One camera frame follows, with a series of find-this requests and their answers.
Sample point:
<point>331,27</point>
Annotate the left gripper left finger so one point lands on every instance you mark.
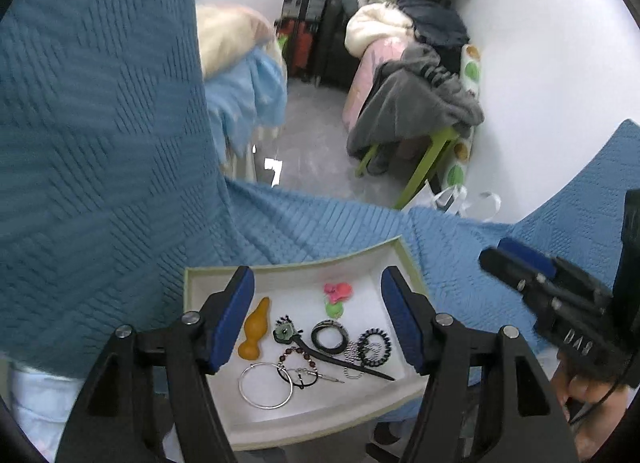
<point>113,419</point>

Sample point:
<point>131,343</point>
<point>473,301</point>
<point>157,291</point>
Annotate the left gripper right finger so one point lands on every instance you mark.
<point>487,398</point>

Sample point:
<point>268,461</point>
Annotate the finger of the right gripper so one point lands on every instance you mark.
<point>528,256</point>
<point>520,277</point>

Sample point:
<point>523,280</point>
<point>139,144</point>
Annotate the orange gourd pendant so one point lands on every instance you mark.
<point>255,328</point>

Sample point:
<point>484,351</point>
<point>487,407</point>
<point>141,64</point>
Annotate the green white cardboard box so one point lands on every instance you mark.
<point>259,409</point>

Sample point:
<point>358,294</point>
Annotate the black round bangle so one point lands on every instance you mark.
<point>330,337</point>

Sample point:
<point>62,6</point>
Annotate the pink flower hair clip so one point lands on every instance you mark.
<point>336,292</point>

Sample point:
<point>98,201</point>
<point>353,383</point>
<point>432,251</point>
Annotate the person's right hand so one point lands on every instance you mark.
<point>606,408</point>

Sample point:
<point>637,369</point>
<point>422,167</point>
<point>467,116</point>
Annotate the fruit print ironing board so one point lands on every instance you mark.
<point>458,156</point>

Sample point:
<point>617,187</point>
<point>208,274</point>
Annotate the green plastic stool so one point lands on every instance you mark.
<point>440,143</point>

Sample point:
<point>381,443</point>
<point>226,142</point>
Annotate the grey blanket on stool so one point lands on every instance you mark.
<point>412,97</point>

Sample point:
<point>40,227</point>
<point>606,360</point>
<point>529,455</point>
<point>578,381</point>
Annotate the blue textured blanket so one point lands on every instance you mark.
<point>110,189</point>

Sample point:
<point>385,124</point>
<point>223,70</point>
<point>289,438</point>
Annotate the light blue bed sheet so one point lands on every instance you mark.
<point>250,94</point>

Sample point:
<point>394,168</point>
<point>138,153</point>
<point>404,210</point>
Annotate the red suitcase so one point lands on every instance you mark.
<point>296,39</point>

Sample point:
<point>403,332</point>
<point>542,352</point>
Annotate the beige pink pillow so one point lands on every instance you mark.
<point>226,34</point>

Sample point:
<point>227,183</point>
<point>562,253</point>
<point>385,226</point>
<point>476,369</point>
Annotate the white bag handles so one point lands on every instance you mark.
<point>458,201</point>

